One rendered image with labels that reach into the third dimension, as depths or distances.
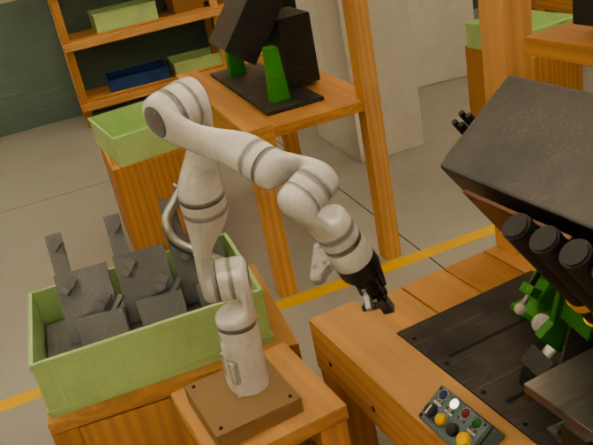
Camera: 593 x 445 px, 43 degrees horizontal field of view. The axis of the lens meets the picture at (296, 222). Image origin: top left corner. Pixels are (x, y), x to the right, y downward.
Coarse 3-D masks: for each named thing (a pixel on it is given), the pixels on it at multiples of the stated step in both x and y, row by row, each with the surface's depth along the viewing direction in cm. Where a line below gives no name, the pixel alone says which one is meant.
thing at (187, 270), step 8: (160, 200) 216; (168, 200) 216; (160, 208) 216; (176, 216) 217; (176, 224) 217; (176, 232) 218; (216, 240) 221; (216, 248) 221; (176, 256) 218; (192, 256) 219; (224, 256) 221; (176, 264) 218; (184, 264) 219; (192, 264) 219; (184, 272) 219; (192, 272) 219; (184, 280) 219; (192, 280) 219; (184, 288) 219; (192, 288) 220; (184, 296) 219; (192, 296) 220; (200, 296) 215; (200, 304) 217; (208, 304) 216
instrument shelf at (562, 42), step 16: (544, 32) 157; (560, 32) 154; (576, 32) 152; (592, 32) 150; (528, 48) 157; (544, 48) 152; (560, 48) 148; (576, 48) 145; (592, 48) 141; (592, 64) 143
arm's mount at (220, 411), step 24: (192, 384) 176; (216, 384) 175; (288, 384) 171; (192, 408) 176; (216, 408) 168; (240, 408) 166; (264, 408) 165; (288, 408) 166; (216, 432) 161; (240, 432) 162
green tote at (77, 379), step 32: (256, 288) 201; (32, 320) 206; (192, 320) 195; (32, 352) 191; (64, 352) 188; (96, 352) 190; (128, 352) 193; (160, 352) 196; (192, 352) 199; (64, 384) 190; (96, 384) 193; (128, 384) 196
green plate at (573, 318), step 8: (560, 296) 134; (560, 304) 136; (552, 312) 138; (560, 312) 137; (568, 312) 135; (552, 320) 138; (560, 320) 139; (568, 320) 136; (576, 320) 134; (576, 328) 135; (584, 328) 133; (584, 336) 134; (592, 336) 133
